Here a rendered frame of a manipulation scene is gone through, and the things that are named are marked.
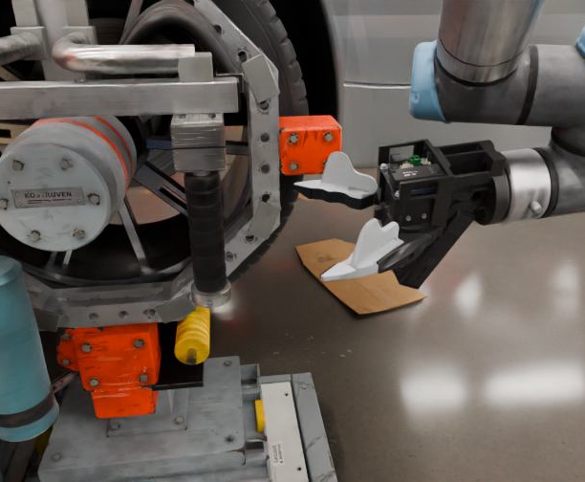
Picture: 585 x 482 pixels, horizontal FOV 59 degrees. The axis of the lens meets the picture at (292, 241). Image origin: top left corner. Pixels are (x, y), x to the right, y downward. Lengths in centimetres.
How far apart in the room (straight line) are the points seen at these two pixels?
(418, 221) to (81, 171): 36
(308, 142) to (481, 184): 28
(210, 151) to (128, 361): 48
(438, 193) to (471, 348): 134
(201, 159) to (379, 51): 54
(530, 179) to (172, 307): 55
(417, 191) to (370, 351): 126
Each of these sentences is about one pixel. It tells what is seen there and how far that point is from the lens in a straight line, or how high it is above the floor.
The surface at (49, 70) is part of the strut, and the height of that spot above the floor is 97.
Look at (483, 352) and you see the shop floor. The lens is 182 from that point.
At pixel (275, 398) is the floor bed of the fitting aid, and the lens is 145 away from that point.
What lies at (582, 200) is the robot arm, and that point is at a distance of 60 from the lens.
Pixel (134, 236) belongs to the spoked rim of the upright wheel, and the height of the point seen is 68.
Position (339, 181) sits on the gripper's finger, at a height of 87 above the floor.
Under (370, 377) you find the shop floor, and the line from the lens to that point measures 164.
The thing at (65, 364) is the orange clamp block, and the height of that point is 51.
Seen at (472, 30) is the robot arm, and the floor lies 103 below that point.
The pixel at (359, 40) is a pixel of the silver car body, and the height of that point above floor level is 98.
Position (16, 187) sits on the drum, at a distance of 64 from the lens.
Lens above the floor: 107
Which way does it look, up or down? 26 degrees down
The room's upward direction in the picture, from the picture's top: straight up
